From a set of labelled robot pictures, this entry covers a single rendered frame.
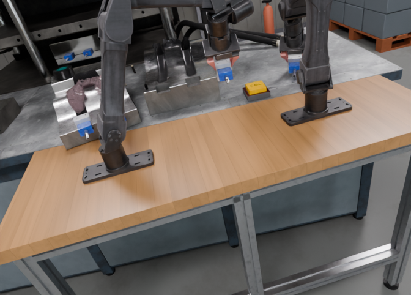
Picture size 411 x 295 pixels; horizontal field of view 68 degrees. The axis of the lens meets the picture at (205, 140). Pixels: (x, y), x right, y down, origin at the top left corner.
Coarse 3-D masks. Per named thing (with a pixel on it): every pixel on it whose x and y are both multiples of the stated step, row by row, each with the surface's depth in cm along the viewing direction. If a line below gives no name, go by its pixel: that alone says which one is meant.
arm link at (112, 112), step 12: (108, 48) 70; (120, 48) 71; (108, 60) 71; (120, 60) 72; (108, 72) 73; (120, 72) 74; (108, 84) 74; (120, 84) 75; (108, 96) 75; (120, 96) 76; (108, 108) 76; (120, 108) 77; (108, 120) 77; (120, 120) 78
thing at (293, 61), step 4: (292, 56) 118; (296, 56) 117; (300, 56) 116; (288, 60) 116; (292, 60) 116; (296, 60) 116; (288, 64) 117; (292, 64) 115; (296, 64) 114; (288, 68) 118; (292, 68) 114; (296, 68) 113; (292, 72) 114; (292, 76) 110
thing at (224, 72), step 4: (224, 60) 99; (228, 60) 99; (216, 64) 98; (220, 64) 97; (224, 64) 97; (228, 64) 97; (216, 68) 97; (220, 68) 97; (224, 68) 97; (228, 68) 96; (216, 72) 99; (220, 72) 95; (224, 72) 94; (228, 72) 94; (220, 76) 95; (224, 76) 94; (228, 76) 95; (232, 76) 95; (220, 80) 95; (224, 80) 96; (228, 80) 90
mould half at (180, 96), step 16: (176, 48) 129; (192, 48) 128; (176, 64) 124; (208, 64) 119; (176, 80) 109; (208, 80) 106; (144, 96) 106; (160, 96) 107; (176, 96) 108; (192, 96) 108; (208, 96) 109; (160, 112) 110
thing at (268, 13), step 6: (264, 0) 373; (270, 0) 369; (270, 6) 373; (264, 12) 376; (270, 12) 374; (264, 18) 380; (270, 18) 377; (264, 24) 386; (270, 24) 381; (264, 30) 391; (270, 30) 385
